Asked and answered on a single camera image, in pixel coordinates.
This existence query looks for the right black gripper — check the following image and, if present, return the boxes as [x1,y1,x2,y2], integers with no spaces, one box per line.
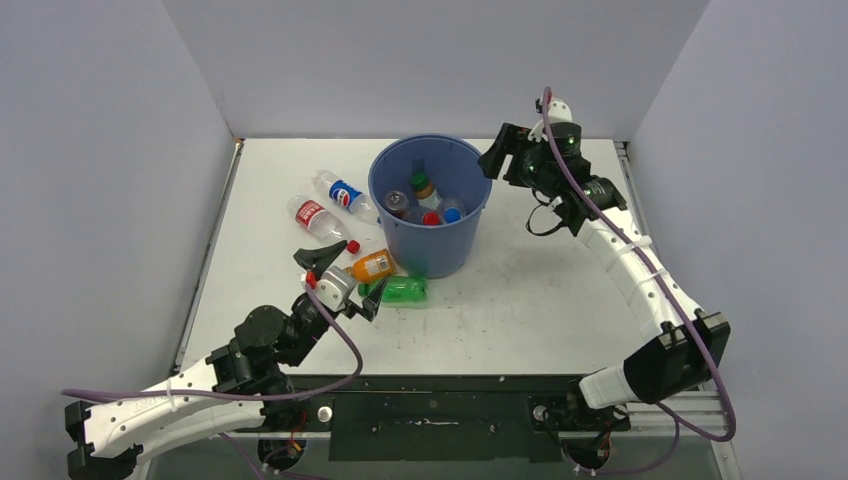
[478,123,557,194]

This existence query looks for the orange juice bottle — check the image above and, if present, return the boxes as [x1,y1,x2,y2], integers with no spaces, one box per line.
[344,249,397,283]

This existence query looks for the green plastic bottle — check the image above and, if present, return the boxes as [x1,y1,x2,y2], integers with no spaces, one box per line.
[357,275,428,308]

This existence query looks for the pepsi bottle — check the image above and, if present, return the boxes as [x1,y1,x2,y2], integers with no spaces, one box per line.
[313,170,381,226]
[438,197,466,224]

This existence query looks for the blue plastic bin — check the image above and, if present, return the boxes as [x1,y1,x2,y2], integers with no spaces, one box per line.
[367,134,492,279]

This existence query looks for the Starbucks latte bottle green cap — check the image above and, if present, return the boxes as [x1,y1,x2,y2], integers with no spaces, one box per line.
[408,171,442,211]

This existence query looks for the clear bottle red cap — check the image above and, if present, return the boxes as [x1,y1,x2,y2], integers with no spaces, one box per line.
[406,206,442,226]

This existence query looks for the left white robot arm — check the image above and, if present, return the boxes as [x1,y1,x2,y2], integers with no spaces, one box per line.
[63,241,387,479]

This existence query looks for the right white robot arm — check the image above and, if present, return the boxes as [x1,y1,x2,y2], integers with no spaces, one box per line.
[479,122,730,428]

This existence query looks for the clear bottle red label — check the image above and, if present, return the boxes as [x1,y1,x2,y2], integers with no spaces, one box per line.
[287,195,361,255]

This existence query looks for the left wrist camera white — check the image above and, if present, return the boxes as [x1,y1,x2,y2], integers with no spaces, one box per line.
[304,266,357,312]

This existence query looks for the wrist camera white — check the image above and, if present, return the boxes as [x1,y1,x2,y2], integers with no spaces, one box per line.
[533,96,573,142]
[304,266,357,312]

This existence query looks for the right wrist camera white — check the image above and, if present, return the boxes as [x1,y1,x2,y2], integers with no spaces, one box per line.
[533,96,573,142]

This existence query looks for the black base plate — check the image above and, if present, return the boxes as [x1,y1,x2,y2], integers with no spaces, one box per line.
[218,372,664,465]

